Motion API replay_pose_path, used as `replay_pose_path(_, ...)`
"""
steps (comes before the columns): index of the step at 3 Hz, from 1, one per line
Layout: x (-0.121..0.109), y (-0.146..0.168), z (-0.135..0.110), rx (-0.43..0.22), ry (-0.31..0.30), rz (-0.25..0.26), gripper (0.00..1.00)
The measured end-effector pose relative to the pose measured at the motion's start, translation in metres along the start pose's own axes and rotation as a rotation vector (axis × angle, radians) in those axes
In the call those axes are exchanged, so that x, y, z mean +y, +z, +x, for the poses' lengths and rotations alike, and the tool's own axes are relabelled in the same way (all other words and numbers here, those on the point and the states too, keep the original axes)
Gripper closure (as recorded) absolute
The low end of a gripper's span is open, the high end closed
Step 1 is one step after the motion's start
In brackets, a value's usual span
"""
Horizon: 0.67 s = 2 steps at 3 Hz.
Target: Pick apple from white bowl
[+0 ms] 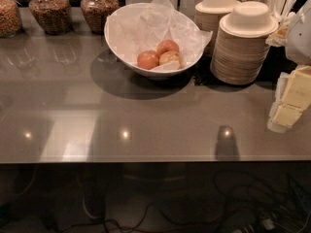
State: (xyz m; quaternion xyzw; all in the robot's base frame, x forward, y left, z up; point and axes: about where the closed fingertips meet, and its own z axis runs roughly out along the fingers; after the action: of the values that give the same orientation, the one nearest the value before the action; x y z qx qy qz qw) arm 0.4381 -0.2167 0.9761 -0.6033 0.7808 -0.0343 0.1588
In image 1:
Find glass jar of cereal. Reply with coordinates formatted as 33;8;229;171
28;0;72;35
80;0;120;34
0;0;22;37

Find right yellow-red apple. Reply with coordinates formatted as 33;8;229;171
159;50;182;68

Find back red apple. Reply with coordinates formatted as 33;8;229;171
156;39;179;55

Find left glass jar of cereal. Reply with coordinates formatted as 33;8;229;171
0;0;22;37

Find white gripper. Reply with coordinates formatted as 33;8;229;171
267;0;311;133

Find white paper liner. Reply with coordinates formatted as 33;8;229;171
107;0;214;72

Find white bowl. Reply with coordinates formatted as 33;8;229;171
103;2;207;81

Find black cables under table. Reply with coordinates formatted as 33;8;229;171
0;165;311;233

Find right glass jar of cereal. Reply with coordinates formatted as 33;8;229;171
80;0;120;34

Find middle glass jar of cereal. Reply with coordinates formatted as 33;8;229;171
28;0;72;35

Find red apple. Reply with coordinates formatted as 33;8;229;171
137;50;159;70
156;39;179;55

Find left red apple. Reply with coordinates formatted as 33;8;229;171
137;50;159;70

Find back stack of paper bowls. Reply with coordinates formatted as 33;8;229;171
194;0;238;56

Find white plastic cutlery bundle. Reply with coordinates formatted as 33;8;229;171
238;0;296;47

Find front stack of paper bowls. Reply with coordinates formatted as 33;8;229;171
210;1;278;85

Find black rubber mat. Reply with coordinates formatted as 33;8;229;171
193;57;280;86

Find stack of paper bowls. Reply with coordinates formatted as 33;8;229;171
194;0;238;56
210;1;278;85

